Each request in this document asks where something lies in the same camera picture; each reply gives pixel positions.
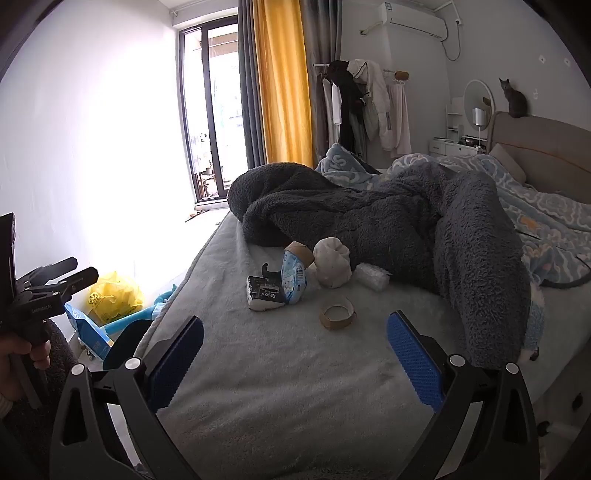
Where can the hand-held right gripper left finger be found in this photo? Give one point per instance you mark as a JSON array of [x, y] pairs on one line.
[[180, 360]]

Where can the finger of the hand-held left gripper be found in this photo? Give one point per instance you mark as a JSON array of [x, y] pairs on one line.
[[51, 270], [76, 281]]

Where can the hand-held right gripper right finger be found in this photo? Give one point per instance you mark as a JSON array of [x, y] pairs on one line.
[[415, 364]]

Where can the cardboard tape roll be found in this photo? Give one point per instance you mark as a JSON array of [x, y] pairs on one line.
[[337, 326]]

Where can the bubble wrap sheet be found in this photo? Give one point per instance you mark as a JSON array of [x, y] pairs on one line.
[[371, 276]]

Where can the black and white packet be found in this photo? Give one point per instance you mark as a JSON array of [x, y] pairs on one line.
[[263, 293]]

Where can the black plastic hook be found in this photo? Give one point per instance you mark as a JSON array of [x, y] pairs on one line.
[[267, 272]]

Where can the blue wipes packet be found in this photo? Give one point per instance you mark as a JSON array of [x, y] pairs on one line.
[[292, 277]]

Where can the cardboard tube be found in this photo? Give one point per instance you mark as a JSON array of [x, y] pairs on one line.
[[300, 253]]

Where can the person's left hand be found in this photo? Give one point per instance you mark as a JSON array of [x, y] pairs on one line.
[[14, 369]]

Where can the yellow plastic bag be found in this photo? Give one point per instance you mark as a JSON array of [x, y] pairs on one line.
[[115, 295]]

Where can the blue printed bag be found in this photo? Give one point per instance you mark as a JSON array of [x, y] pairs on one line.
[[87, 330]]

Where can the person's dark fleece clothing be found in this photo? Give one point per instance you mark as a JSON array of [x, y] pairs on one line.
[[27, 434]]

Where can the dark grey fleece blanket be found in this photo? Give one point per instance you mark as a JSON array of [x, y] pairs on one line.
[[392, 221]]

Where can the blue patterned quilt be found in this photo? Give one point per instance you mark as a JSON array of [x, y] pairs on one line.
[[545, 207]]

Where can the black framed glass door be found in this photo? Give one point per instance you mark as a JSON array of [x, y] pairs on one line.
[[217, 115]]

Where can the white dresser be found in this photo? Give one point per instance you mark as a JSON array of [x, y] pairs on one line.
[[443, 146]]

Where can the beige pillow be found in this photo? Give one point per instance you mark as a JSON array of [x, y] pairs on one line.
[[508, 161]]

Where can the pale pink hanging garment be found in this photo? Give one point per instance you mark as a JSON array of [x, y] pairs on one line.
[[399, 120]]

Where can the white desktop shelf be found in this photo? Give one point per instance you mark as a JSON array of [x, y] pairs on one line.
[[455, 121]]

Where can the beige padded headboard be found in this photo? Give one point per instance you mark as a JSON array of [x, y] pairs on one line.
[[549, 147]]

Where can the white table lamp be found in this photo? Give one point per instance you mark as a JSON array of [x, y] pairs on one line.
[[480, 117]]

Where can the grey curtain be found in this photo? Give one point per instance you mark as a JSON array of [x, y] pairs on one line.
[[249, 92], [323, 41]]

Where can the white hanging jacket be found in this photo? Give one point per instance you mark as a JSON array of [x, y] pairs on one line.
[[376, 101]]

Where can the white hanging garment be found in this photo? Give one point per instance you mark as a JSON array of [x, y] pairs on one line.
[[331, 110]]

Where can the round white mirror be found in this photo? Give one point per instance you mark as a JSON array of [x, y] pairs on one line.
[[475, 94]]

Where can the grey cat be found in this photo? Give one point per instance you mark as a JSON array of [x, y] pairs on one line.
[[515, 99]]

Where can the yellow curtain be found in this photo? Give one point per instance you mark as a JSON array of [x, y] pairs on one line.
[[281, 83]]

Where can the white clothes rack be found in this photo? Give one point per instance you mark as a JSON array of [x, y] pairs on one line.
[[316, 92]]

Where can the wooden hanger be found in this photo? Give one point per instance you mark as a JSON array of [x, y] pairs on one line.
[[401, 75]]

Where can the white air conditioner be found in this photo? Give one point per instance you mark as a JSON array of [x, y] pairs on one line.
[[411, 21]]

